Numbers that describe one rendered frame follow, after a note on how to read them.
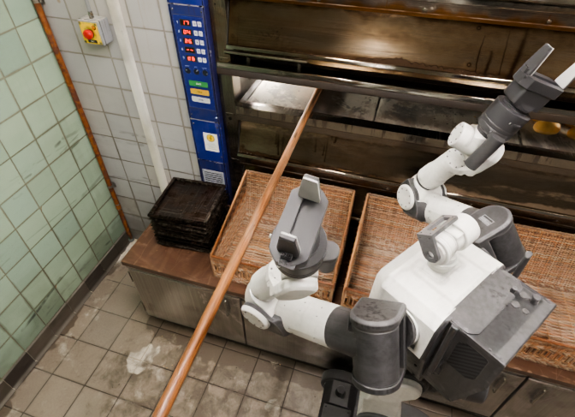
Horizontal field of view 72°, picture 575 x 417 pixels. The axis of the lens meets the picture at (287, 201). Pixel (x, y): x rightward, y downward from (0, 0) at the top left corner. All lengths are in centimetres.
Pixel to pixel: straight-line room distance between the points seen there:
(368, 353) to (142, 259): 144
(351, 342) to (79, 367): 192
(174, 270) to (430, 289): 134
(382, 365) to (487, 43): 113
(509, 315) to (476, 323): 7
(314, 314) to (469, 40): 108
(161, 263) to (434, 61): 145
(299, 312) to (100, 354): 177
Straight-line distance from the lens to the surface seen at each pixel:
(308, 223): 55
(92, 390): 245
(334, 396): 202
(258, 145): 191
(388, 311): 82
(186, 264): 197
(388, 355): 81
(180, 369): 100
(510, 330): 90
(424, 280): 90
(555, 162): 183
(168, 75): 195
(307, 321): 88
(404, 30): 156
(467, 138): 107
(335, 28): 158
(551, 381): 193
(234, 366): 231
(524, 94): 102
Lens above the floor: 209
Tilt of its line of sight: 43 degrees down
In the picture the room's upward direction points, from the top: straight up
